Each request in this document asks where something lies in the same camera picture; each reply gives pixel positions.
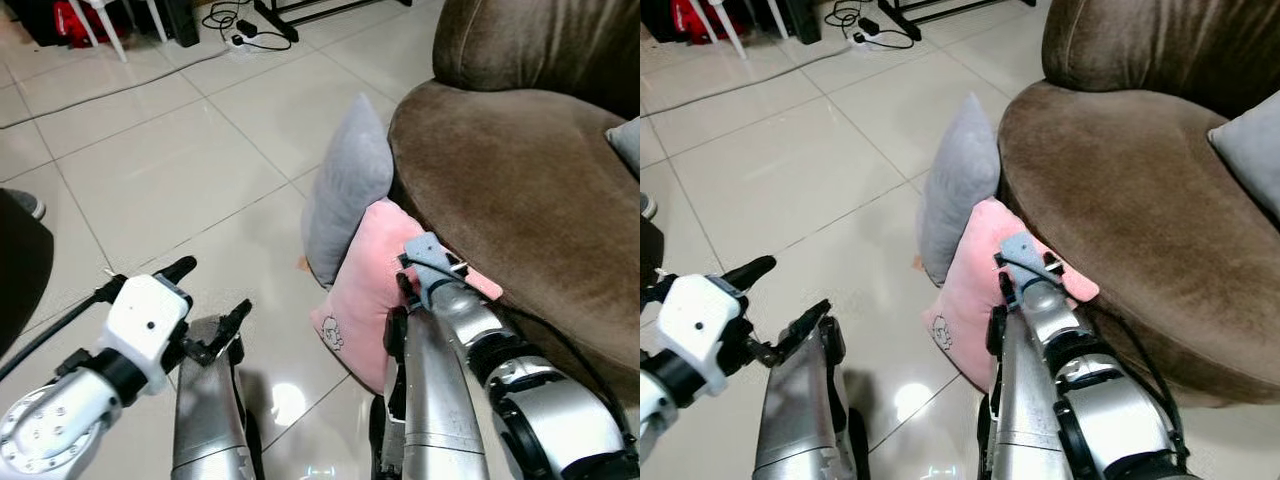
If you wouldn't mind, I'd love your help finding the pink pillow with drawing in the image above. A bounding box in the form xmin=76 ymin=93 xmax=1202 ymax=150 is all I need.
xmin=922 ymin=197 xmax=1099 ymax=393
xmin=308 ymin=198 xmax=504 ymax=396

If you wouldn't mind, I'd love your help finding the grey pillow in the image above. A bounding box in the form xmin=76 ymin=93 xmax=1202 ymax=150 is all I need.
xmin=1208 ymin=90 xmax=1280 ymax=221
xmin=605 ymin=118 xmax=641 ymax=176
xmin=918 ymin=93 xmax=1001 ymax=288
xmin=302 ymin=93 xmax=396 ymax=289

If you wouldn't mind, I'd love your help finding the brown fabric sofa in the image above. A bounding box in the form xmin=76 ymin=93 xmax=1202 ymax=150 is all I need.
xmin=997 ymin=0 xmax=1280 ymax=406
xmin=388 ymin=0 xmax=641 ymax=406

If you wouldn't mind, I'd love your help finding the silver left robot leg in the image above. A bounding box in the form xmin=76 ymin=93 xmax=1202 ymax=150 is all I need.
xmin=752 ymin=320 xmax=871 ymax=480
xmin=172 ymin=315 xmax=263 ymax=480

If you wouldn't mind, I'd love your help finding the person's leg in black trousers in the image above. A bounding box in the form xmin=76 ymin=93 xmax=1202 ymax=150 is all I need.
xmin=0 ymin=195 xmax=53 ymax=356
xmin=640 ymin=215 xmax=666 ymax=286

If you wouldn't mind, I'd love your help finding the white chair leg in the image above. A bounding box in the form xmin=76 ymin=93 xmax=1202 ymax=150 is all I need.
xmin=690 ymin=0 xmax=746 ymax=59
xmin=85 ymin=0 xmax=131 ymax=63

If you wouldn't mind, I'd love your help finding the black box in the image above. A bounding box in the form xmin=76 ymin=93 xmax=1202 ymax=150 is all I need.
xmin=770 ymin=0 xmax=823 ymax=46
xmin=160 ymin=0 xmax=201 ymax=46

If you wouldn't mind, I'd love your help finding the red bag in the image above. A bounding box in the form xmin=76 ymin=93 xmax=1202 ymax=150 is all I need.
xmin=52 ymin=0 xmax=101 ymax=46
xmin=672 ymin=0 xmax=716 ymax=41

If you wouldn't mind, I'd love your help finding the black metal rack foot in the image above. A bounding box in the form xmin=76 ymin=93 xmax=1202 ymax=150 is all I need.
xmin=880 ymin=0 xmax=1036 ymax=41
xmin=255 ymin=0 xmax=411 ymax=41

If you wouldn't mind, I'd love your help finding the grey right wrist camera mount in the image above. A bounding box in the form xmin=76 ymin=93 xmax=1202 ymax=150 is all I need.
xmin=997 ymin=232 xmax=1064 ymax=293
xmin=403 ymin=232 xmax=469 ymax=311

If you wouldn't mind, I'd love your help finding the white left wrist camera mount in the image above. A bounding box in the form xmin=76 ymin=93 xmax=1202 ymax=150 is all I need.
xmin=97 ymin=272 xmax=191 ymax=396
xmin=655 ymin=275 xmax=747 ymax=396

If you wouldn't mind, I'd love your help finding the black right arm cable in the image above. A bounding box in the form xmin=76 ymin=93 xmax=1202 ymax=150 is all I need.
xmin=500 ymin=305 xmax=636 ymax=451
xmin=1085 ymin=305 xmax=1186 ymax=451

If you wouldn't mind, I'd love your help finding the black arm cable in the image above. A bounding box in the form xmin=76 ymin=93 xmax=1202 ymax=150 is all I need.
xmin=500 ymin=305 xmax=636 ymax=451
xmin=1085 ymin=305 xmax=1186 ymax=451
xmin=0 ymin=280 xmax=126 ymax=383

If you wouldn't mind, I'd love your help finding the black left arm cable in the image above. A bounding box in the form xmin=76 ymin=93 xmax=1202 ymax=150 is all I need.
xmin=0 ymin=280 xmax=126 ymax=383

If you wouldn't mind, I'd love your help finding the grey floor cable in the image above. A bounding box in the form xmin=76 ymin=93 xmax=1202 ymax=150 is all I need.
xmin=640 ymin=45 xmax=856 ymax=119
xmin=0 ymin=45 xmax=236 ymax=129

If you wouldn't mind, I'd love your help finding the black tangled cable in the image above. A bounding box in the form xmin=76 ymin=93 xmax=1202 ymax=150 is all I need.
xmin=200 ymin=0 xmax=296 ymax=51
xmin=825 ymin=0 xmax=916 ymax=51

